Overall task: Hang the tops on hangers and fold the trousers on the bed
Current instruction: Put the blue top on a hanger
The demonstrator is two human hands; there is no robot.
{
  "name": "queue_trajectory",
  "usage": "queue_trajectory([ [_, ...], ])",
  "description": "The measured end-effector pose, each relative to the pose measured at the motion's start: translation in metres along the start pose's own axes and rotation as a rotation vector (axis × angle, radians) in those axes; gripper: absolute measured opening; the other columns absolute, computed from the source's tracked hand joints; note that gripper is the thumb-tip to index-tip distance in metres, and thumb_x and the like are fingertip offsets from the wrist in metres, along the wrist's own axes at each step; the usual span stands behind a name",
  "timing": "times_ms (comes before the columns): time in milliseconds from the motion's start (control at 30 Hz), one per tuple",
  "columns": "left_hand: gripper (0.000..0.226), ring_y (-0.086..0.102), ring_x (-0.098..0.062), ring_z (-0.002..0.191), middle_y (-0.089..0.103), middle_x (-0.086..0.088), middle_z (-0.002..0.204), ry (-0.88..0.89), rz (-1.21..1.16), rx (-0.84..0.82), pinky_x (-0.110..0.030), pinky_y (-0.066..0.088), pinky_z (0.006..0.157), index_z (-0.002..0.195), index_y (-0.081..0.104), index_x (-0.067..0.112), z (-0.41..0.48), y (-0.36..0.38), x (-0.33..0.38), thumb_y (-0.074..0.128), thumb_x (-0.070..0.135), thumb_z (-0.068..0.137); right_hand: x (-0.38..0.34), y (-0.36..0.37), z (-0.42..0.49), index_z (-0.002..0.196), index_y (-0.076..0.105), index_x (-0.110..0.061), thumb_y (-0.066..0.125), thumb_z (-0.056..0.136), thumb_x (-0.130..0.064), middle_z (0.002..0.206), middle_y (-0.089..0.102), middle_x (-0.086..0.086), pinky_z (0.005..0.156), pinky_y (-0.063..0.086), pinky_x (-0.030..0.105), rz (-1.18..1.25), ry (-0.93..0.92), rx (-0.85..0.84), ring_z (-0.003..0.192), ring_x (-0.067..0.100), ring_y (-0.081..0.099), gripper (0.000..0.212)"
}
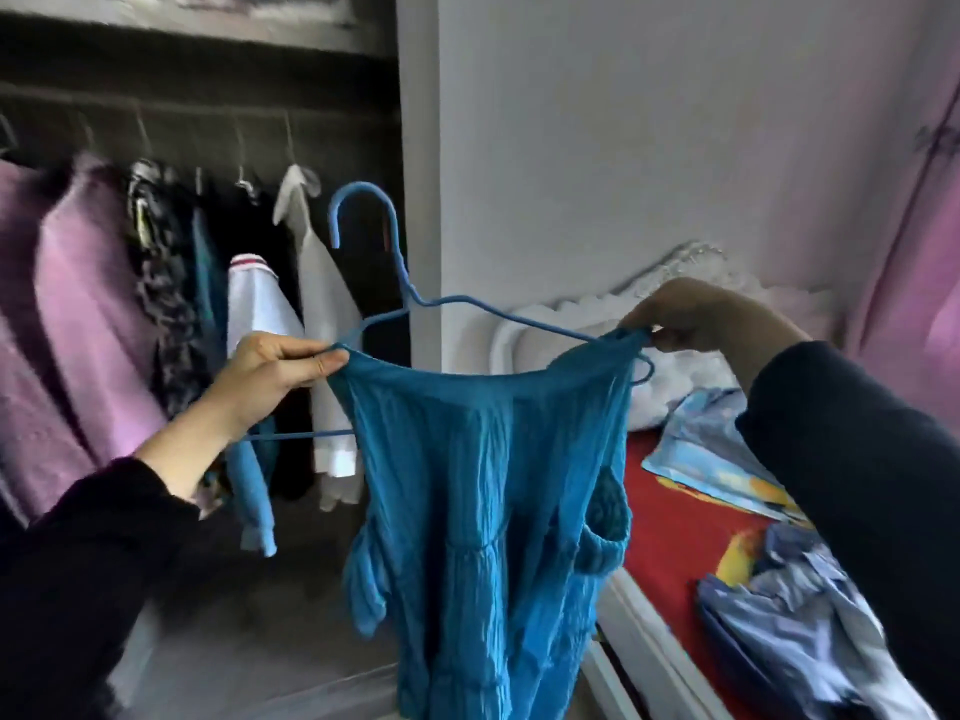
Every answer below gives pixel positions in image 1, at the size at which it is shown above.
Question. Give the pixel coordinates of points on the person's left hand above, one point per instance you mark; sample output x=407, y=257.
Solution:
x=259, y=378

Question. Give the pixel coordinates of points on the person's right hand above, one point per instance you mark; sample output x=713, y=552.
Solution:
x=686, y=311

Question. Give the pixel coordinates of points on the person's right fingers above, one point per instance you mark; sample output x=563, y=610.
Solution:
x=649, y=322

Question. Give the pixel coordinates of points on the person's left thumb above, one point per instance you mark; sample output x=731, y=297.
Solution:
x=319, y=365

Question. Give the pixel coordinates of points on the blue crinkled top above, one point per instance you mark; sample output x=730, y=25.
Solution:
x=487, y=532

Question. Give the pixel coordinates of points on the person's right forearm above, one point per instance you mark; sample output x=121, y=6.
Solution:
x=855, y=472

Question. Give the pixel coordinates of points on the person's left forearm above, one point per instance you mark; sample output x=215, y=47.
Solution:
x=97, y=562

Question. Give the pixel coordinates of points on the white pillow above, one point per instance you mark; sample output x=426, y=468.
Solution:
x=675, y=382

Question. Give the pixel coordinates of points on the white shirt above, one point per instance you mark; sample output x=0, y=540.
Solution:
x=322, y=292

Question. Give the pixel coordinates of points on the white bed headboard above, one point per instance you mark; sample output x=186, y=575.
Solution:
x=570, y=314

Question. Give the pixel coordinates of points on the white and blue sweatshirt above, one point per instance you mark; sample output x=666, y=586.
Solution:
x=255, y=307

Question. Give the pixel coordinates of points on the teal hanging garment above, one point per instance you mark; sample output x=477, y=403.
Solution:
x=206, y=269

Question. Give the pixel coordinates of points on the colourful printed cloth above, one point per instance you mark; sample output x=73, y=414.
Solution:
x=712, y=457

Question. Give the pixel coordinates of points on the black patterned garment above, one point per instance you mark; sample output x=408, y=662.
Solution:
x=161, y=284

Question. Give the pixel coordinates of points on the red bed sheet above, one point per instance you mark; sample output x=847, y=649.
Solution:
x=675, y=532

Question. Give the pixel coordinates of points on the pink knitted sweater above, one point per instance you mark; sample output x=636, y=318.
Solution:
x=67, y=329

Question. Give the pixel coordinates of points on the pink curtain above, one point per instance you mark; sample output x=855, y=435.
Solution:
x=915, y=277

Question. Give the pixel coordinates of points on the dark wardrobe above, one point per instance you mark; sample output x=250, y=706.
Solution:
x=225, y=89

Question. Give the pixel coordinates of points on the light blue crumpled garment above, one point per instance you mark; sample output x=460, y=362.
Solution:
x=795, y=637

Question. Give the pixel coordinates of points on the wardrobe hanging rail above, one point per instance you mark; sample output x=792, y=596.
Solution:
x=187, y=104

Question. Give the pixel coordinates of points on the white bed frame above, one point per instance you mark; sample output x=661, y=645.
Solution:
x=637, y=659

